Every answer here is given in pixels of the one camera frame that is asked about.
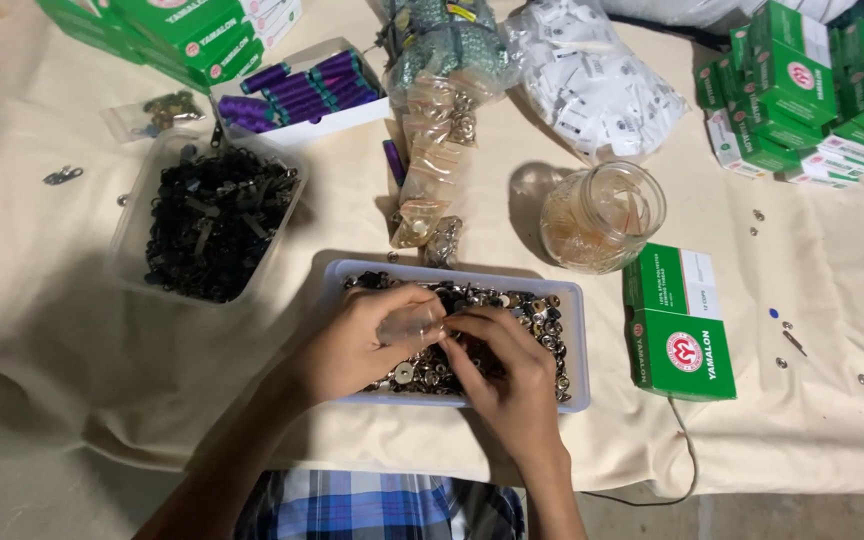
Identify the person's left fingers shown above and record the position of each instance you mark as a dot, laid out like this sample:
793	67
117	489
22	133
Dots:
409	300

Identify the pile of black zipper sliders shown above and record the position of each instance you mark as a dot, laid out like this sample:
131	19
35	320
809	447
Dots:
214	217

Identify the green thread box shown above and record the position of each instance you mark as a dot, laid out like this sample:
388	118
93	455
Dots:
676	330

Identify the white plastic tray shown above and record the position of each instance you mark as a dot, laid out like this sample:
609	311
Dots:
578	337

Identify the bag of teal bundles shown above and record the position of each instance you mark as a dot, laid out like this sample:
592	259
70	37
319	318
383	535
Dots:
447	45

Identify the clear bag of brass parts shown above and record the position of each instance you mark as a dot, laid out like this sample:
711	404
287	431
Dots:
154	114

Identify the heap of clear snap packets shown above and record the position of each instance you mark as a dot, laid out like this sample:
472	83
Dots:
432	172

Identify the glass jar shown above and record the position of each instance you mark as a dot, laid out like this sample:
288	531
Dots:
601	217

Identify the small heap of green boxes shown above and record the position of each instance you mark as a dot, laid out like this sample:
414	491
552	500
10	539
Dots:
184	34

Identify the loose metal zipper slider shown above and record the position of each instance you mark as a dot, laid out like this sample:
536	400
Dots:
63	175

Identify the clear plastic container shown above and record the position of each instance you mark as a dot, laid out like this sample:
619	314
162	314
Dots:
132	225

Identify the single purple spool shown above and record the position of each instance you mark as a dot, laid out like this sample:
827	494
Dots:
394	161

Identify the row of purple thread spools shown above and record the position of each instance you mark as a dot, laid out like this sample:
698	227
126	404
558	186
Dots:
304	90

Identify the person's left hand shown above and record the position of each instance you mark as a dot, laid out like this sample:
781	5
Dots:
349	345

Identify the blue plaid shorts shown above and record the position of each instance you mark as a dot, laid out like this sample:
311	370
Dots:
372	506

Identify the small clear plastic bag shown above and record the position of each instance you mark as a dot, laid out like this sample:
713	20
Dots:
408	328

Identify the small metal pin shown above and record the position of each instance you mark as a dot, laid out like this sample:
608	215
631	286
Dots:
794	342

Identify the pile of metal snap buttons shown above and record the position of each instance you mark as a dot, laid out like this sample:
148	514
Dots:
537	319

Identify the cream table cloth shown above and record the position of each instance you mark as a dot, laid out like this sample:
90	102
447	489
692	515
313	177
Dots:
64	337

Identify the person's right hand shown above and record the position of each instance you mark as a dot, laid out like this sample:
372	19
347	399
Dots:
514	390

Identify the bag of white labels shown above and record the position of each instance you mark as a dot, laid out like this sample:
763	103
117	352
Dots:
597	82

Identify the large stack of green boxes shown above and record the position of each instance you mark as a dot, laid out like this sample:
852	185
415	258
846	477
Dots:
792	82

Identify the white cardboard box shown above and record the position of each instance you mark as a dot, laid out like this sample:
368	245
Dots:
304	129

